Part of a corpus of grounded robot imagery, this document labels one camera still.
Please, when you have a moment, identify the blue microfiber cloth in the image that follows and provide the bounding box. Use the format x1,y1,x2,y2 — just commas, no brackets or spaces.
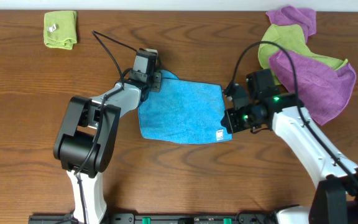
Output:
138,70,232,144

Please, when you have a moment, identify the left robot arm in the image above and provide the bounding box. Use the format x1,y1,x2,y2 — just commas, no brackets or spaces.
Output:
53,69,162,223

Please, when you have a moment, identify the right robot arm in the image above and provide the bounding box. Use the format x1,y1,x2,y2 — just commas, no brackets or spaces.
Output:
221,82,358,223

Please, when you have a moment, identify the crumpled green cloth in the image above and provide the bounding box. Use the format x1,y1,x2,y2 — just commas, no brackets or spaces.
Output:
258,24,349,88

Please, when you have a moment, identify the large purple cloth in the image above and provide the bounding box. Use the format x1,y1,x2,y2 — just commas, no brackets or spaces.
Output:
268,49,357,126

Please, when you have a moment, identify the upper purple cloth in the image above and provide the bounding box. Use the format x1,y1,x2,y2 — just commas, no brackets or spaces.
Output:
266,6,317,42

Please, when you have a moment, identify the folded green cloth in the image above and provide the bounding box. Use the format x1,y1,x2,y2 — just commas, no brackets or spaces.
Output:
44,11,77,50

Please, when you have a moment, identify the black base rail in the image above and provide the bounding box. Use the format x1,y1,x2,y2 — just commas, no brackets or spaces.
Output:
28,213,278,224

